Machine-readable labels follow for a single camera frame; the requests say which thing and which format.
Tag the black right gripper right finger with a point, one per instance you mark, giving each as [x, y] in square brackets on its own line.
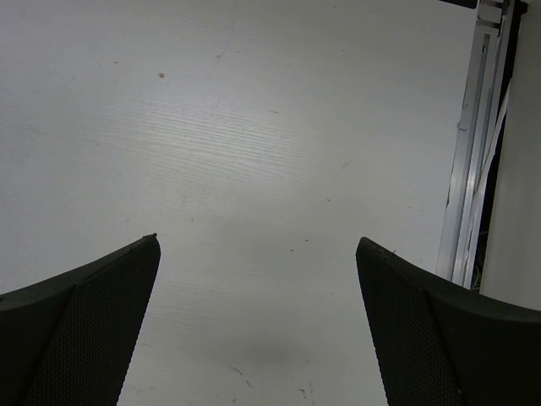
[438, 343]

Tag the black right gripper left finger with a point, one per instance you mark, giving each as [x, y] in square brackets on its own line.
[69, 340]

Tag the aluminium table frame rail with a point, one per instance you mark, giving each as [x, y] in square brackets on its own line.
[484, 107]

